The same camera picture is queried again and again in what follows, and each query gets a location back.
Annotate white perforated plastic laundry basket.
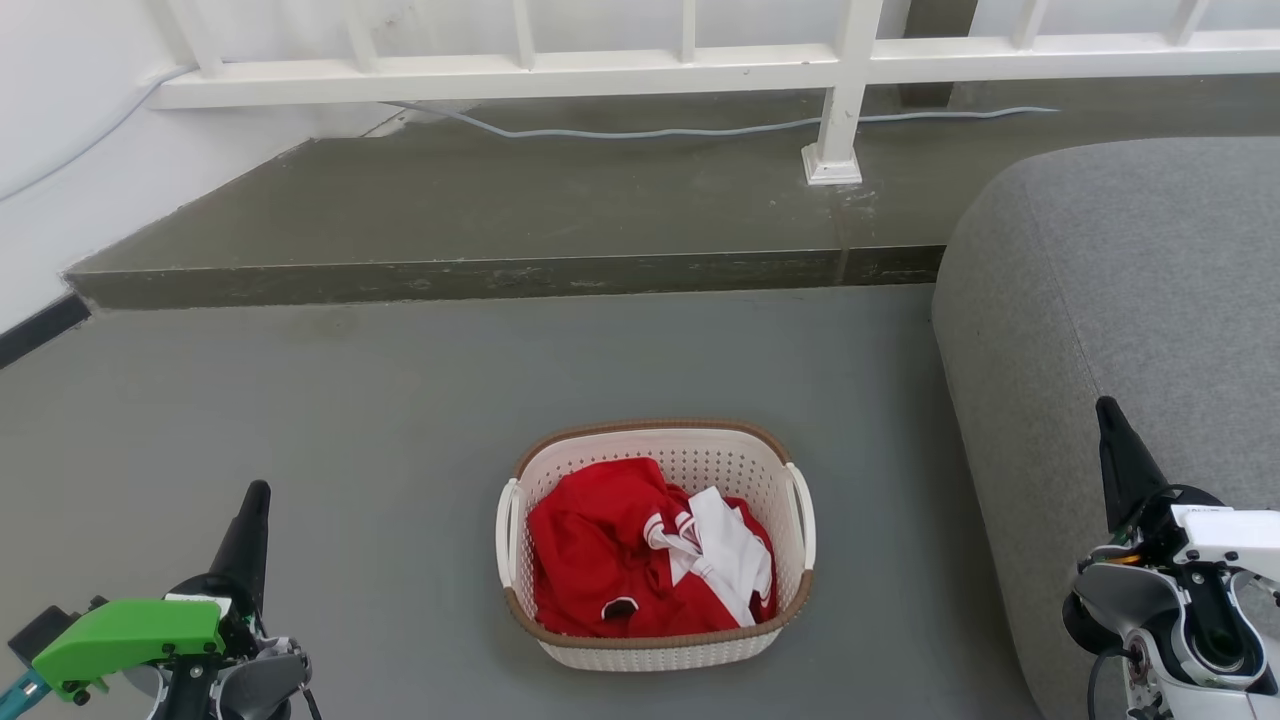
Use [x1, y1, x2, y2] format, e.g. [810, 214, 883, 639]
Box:
[495, 418, 817, 672]

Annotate grey fabric sofa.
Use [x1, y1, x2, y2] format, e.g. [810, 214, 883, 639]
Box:
[930, 137, 1280, 720]

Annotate white metal railing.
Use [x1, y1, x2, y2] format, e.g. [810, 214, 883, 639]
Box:
[145, 0, 1280, 187]

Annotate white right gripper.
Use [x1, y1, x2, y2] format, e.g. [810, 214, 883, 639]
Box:
[1095, 396, 1280, 585]

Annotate red jersey garment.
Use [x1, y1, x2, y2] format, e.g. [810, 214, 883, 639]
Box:
[527, 457, 779, 639]

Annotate white garment with red stripes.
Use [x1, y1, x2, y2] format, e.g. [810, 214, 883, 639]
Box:
[643, 486, 773, 628]

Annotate white wall cable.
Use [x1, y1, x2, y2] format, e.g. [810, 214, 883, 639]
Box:
[0, 64, 197, 203]

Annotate light grey floor cable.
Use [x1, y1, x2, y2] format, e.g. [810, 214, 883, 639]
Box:
[385, 100, 1061, 141]

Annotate dark grey pillar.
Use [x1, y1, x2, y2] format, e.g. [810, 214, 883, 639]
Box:
[897, 0, 981, 109]

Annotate black camera box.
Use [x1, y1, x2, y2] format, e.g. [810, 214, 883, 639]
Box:
[8, 604, 83, 663]

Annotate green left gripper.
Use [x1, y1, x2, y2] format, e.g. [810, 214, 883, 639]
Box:
[30, 480, 273, 703]

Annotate raised concrete step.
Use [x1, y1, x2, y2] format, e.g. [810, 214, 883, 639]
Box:
[64, 75, 1280, 311]

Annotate black wall baseboard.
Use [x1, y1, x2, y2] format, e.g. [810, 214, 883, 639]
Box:
[0, 293, 92, 370]

